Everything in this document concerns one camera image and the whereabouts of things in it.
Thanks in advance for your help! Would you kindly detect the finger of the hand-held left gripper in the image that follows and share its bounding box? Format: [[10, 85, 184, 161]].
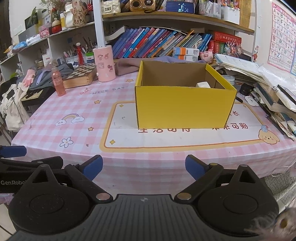
[[0, 156, 63, 174], [0, 146, 27, 158]]

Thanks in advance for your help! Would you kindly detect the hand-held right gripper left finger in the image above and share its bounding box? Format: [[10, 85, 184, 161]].
[[25, 155, 114, 204]]

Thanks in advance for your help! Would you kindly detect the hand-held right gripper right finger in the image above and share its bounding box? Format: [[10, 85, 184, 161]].
[[174, 155, 262, 204]]

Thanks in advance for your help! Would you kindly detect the yellow cardboard box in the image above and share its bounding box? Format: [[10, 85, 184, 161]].
[[135, 60, 237, 129]]

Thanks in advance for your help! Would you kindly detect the pink checked tablecloth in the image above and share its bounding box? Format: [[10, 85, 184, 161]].
[[11, 70, 296, 188]]

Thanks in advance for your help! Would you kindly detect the white tote bag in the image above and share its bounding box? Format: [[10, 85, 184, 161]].
[[0, 82, 29, 131]]

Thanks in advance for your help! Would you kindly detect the black flat item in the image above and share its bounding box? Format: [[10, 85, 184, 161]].
[[21, 89, 50, 107]]

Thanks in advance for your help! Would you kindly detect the pink glove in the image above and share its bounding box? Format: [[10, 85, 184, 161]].
[[23, 69, 36, 87]]

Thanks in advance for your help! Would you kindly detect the grey cloth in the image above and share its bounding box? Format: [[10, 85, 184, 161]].
[[29, 62, 74, 91]]

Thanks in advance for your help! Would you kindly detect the orange spray bottle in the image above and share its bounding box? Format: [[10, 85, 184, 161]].
[[51, 62, 66, 96]]

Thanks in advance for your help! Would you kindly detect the grey knitted fabric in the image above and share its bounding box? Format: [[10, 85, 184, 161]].
[[264, 174, 296, 209]]

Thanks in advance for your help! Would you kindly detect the black adapter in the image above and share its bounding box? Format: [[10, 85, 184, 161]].
[[240, 83, 253, 95]]

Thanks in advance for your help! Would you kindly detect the wooden chess box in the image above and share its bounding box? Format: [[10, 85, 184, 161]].
[[62, 64, 97, 89]]

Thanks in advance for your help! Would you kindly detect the pale tape roll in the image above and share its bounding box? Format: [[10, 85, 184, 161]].
[[221, 75, 235, 87]]

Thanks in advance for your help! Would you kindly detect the pink sticker-covered cylinder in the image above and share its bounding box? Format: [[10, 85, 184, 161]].
[[93, 45, 116, 82]]

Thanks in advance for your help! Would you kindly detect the blue packet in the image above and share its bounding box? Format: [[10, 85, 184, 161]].
[[11, 41, 28, 52]]

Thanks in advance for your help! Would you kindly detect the pile of papers and books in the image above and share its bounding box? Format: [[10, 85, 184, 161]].
[[214, 53, 296, 141]]

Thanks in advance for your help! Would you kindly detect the mauve cloth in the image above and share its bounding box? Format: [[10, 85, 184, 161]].
[[114, 58, 144, 76]]

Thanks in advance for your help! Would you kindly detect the lavender cloth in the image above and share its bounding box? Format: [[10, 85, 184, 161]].
[[155, 56, 207, 64]]

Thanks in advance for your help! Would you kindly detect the orange and white medicine box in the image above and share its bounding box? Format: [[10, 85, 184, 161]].
[[173, 47, 199, 56], [173, 54, 199, 62]]

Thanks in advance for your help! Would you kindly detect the cup of pens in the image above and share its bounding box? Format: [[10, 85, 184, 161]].
[[63, 49, 79, 64]]

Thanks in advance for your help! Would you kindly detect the pink pig plush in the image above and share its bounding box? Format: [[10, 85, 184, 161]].
[[200, 49, 214, 63]]

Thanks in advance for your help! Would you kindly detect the red figurine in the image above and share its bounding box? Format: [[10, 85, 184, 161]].
[[77, 43, 85, 65]]

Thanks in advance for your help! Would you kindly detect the grey box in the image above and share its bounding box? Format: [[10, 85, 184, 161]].
[[18, 25, 38, 42]]

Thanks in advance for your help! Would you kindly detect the pink box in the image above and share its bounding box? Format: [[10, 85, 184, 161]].
[[38, 24, 51, 39]]

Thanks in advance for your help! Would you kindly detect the colourful sparkly ornament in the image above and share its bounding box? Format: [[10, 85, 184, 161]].
[[223, 42, 243, 56]]

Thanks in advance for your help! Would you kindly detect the row of colourful books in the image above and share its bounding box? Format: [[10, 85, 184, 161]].
[[112, 27, 213, 59]]

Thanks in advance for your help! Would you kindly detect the red and white doll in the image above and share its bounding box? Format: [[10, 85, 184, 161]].
[[51, 18, 62, 34]]

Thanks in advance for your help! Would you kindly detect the thick red book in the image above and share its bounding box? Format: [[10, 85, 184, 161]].
[[210, 31, 242, 56]]

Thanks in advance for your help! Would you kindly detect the potted plant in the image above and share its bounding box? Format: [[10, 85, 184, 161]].
[[24, 7, 38, 29]]

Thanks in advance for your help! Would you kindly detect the white jug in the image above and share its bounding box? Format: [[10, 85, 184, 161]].
[[64, 2, 74, 28]]

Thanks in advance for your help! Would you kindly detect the wooden shelf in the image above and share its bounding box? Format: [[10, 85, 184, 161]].
[[102, 11, 255, 33]]

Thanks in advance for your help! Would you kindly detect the carved wooden plaque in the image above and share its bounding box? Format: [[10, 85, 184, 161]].
[[69, 0, 87, 26]]

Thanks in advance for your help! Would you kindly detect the white pen box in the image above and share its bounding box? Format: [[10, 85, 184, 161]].
[[221, 6, 240, 25]]

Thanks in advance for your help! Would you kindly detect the pink patterned pen holder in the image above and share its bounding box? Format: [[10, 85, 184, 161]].
[[199, 0, 222, 19]]

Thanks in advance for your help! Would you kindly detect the phone with lit screen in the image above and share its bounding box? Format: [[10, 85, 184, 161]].
[[166, 1, 195, 14]]

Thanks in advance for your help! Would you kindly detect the cream quilted handbag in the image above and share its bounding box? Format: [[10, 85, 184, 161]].
[[101, 0, 121, 15]]

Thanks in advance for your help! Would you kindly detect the gold retro radio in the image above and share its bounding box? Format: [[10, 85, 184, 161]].
[[129, 0, 156, 12]]

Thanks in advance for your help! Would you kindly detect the white cable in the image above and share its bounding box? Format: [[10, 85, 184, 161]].
[[270, 162, 296, 177]]

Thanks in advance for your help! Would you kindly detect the white shelf post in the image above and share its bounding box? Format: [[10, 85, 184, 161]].
[[92, 0, 105, 48]]

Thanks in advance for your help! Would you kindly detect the alphabet wall poster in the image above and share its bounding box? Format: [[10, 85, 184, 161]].
[[268, 1, 296, 72]]

